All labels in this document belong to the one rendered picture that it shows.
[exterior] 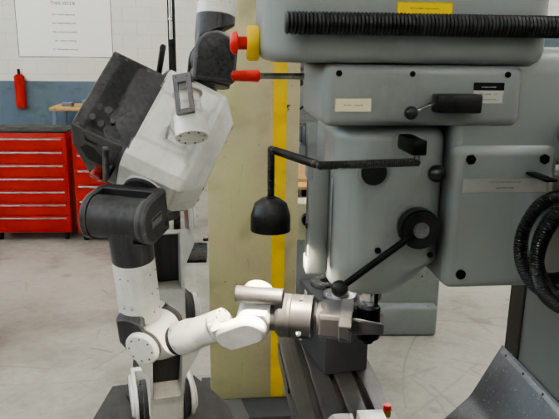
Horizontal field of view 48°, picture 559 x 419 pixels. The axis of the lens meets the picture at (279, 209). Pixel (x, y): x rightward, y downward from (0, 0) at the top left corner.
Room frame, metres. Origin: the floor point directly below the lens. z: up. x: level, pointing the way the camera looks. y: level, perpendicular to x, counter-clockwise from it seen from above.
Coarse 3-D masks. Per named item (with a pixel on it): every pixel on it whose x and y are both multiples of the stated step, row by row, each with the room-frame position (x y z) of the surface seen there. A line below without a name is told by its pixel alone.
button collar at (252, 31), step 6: (246, 30) 1.14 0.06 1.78; (252, 30) 1.11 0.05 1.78; (258, 30) 1.11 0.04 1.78; (246, 36) 1.14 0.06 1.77; (252, 36) 1.10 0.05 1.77; (258, 36) 1.11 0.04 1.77; (252, 42) 1.10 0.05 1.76; (258, 42) 1.10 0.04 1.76; (252, 48) 1.10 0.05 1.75; (258, 48) 1.10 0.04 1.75; (246, 54) 1.14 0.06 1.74; (252, 54) 1.11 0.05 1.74; (258, 54) 1.11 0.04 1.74; (252, 60) 1.12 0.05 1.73
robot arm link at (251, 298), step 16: (240, 288) 1.16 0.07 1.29; (256, 288) 1.16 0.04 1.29; (272, 288) 1.16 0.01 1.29; (240, 304) 1.19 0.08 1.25; (256, 304) 1.17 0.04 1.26; (272, 304) 1.15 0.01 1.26; (288, 304) 1.15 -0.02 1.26; (272, 320) 1.15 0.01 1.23; (288, 320) 1.14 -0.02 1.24; (288, 336) 1.15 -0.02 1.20
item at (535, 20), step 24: (288, 24) 0.97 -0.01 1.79; (312, 24) 0.97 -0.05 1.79; (336, 24) 0.98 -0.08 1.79; (360, 24) 0.98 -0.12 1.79; (384, 24) 0.99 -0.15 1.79; (408, 24) 0.99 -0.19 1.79; (432, 24) 1.00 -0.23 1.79; (456, 24) 1.00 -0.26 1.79; (480, 24) 1.00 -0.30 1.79; (504, 24) 1.01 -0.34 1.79; (528, 24) 1.01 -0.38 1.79; (552, 24) 1.02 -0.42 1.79
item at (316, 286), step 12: (324, 276) 1.69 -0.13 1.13; (300, 288) 1.68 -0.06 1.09; (312, 288) 1.62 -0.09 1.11; (324, 288) 1.61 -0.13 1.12; (360, 300) 1.54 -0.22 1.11; (312, 348) 1.58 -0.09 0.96; (324, 348) 1.49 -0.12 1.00; (336, 348) 1.49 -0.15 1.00; (348, 348) 1.50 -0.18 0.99; (360, 348) 1.51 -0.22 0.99; (324, 360) 1.49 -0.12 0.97; (336, 360) 1.49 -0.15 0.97; (348, 360) 1.50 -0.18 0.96; (360, 360) 1.51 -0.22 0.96; (324, 372) 1.49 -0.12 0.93; (336, 372) 1.49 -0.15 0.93
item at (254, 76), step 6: (234, 72) 1.22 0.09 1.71; (240, 72) 1.22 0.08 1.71; (246, 72) 1.22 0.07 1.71; (252, 72) 1.22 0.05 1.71; (258, 72) 1.22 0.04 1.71; (234, 78) 1.22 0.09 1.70; (240, 78) 1.22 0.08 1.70; (246, 78) 1.22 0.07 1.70; (252, 78) 1.22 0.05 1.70; (258, 78) 1.22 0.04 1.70; (264, 78) 1.23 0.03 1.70; (270, 78) 1.23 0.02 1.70; (276, 78) 1.23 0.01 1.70; (282, 78) 1.23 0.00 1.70; (288, 78) 1.24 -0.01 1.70; (294, 78) 1.24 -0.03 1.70; (300, 78) 1.24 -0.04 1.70
